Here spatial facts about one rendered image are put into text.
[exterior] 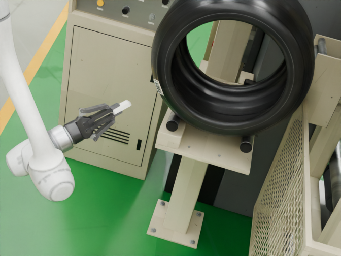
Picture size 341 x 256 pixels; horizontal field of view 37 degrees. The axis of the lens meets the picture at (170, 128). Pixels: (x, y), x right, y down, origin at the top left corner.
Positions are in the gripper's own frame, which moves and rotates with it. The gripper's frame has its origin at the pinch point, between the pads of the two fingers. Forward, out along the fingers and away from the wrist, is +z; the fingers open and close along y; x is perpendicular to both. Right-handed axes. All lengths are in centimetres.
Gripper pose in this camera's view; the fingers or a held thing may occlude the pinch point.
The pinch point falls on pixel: (120, 106)
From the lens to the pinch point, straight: 173.8
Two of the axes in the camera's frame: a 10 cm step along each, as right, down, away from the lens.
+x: 4.7, 2.9, -8.3
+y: 3.1, 8.3, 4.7
